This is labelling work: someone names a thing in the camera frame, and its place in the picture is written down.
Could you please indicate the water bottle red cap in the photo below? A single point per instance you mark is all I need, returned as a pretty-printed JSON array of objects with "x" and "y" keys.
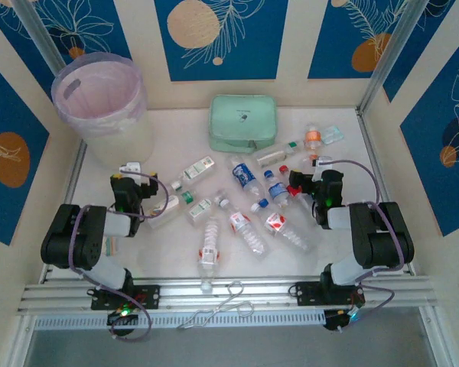
[{"x": 292, "y": 191}]

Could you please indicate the short water bottle blue cap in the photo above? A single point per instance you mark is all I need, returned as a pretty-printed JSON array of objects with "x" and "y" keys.
[{"x": 277, "y": 191}]

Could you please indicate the white carton box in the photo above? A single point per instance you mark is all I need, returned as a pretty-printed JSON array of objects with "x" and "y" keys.
[{"x": 164, "y": 210}]

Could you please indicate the small bottle with orange band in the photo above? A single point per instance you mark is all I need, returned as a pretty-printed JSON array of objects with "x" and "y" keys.
[{"x": 312, "y": 135}]

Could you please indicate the medicine bottle green white label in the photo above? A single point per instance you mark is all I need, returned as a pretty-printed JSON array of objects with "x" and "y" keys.
[
  {"x": 197, "y": 170},
  {"x": 199, "y": 209}
]

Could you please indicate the water bottle large blue label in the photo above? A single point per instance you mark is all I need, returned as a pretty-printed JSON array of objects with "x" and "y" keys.
[{"x": 245, "y": 176}]

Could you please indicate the water bottle red white label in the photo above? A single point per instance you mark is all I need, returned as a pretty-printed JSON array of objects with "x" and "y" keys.
[
  {"x": 287, "y": 233},
  {"x": 210, "y": 237},
  {"x": 248, "y": 233}
]

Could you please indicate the white bin with pink liner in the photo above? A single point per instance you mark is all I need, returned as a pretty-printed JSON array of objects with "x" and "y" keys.
[{"x": 111, "y": 134}]

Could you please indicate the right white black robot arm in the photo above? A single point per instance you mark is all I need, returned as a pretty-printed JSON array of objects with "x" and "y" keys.
[{"x": 382, "y": 237}]

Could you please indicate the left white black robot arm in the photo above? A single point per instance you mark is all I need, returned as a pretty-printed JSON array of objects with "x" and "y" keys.
[{"x": 80, "y": 237}]

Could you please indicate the clear plastic packet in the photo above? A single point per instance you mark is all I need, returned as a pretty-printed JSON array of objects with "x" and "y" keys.
[{"x": 333, "y": 134}]

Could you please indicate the gauze packet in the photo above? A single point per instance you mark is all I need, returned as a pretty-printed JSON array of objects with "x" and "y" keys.
[{"x": 111, "y": 246}]

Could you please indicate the mint green zip pouch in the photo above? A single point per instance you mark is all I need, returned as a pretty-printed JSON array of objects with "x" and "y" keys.
[{"x": 241, "y": 122}]

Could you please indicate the black base controller board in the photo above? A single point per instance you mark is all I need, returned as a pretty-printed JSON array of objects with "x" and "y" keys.
[
  {"x": 118, "y": 319},
  {"x": 334, "y": 321}
]

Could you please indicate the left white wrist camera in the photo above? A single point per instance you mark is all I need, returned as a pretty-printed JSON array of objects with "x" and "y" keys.
[{"x": 130, "y": 168}]

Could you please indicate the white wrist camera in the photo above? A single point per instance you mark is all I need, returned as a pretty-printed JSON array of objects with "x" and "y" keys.
[
  {"x": 130, "y": 168},
  {"x": 321, "y": 161}
]

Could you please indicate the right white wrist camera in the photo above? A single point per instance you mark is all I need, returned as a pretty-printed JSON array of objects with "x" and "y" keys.
[{"x": 321, "y": 161}]

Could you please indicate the aluminium table side rail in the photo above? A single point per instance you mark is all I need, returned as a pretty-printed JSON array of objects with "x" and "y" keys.
[
  {"x": 75, "y": 176},
  {"x": 367, "y": 132}
]

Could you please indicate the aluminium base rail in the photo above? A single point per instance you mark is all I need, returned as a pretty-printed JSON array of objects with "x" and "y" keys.
[{"x": 199, "y": 296}]

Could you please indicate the aluminium frame post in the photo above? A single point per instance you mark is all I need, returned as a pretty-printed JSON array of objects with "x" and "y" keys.
[
  {"x": 38, "y": 34},
  {"x": 394, "y": 53}
]

